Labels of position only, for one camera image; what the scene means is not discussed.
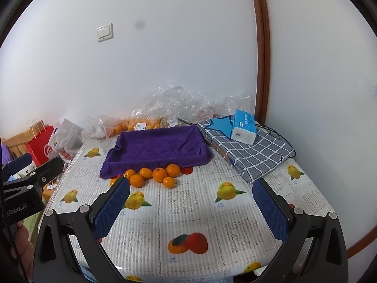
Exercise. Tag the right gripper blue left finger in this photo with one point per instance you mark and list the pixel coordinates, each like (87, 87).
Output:
(107, 207)

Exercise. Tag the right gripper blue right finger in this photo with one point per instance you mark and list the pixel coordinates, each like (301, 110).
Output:
(272, 213)

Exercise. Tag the orange mandarin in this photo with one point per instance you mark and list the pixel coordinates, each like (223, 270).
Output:
(137, 181)
(173, 170)
(146, 173)
(159, 174)
(169, 182)

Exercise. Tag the large oval orange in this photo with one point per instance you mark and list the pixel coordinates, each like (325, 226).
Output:
(129, 173)

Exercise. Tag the person's left hand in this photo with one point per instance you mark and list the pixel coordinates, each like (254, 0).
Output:
(25, 248)

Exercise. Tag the red paper shopping bag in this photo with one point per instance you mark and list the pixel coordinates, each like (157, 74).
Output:
(38, 145)

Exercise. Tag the grey checked folded cloth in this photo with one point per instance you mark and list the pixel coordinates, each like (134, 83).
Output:
(251, 162)

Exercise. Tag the white plastic bag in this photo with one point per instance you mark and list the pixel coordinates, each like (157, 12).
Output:
(66, 139)

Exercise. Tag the purple towel lined tray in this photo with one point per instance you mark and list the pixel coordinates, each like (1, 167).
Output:
(183, 146)

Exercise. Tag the bag of small oranges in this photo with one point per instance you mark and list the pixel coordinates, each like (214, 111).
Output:
(110, 126)

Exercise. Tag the blue tissue pack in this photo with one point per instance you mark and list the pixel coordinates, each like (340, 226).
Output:
(244, 127)

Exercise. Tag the clear crumpled plastic bag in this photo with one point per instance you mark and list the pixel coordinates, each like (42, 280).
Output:
(174, 105)

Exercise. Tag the white wall switch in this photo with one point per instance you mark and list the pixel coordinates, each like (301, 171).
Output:
(104, 33)

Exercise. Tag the brown wooden door frame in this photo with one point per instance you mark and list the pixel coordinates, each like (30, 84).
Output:
(264, 59)

